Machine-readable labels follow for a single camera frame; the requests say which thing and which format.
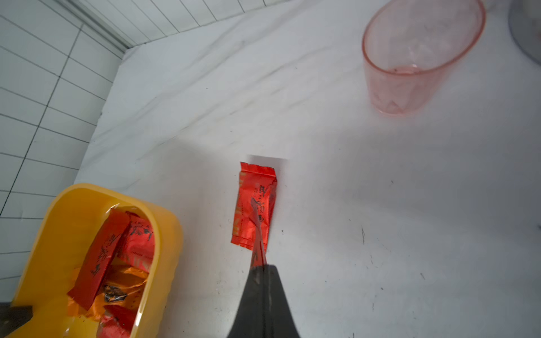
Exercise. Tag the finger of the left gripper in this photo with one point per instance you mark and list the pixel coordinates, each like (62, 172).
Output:
(13, 317)

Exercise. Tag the metal cup drying rack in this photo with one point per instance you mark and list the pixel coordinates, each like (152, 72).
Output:
(524, 26)

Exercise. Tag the yellow plastic storage box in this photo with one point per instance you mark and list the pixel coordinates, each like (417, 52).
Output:
(66, 233)

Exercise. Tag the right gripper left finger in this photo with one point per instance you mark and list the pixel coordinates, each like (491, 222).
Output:
(249, 319)

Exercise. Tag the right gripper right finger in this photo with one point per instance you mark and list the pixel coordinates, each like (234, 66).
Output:
(277, 318)

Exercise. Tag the pink transparent plastic cup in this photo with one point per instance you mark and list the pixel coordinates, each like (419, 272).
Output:
(410, 47)

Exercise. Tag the red tea bag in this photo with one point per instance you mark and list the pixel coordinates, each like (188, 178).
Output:
(138, 246)
(117, 322)
(254, 210)
(98, 258)

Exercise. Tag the orange tea bag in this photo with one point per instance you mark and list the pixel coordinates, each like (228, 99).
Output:
(121, 285)

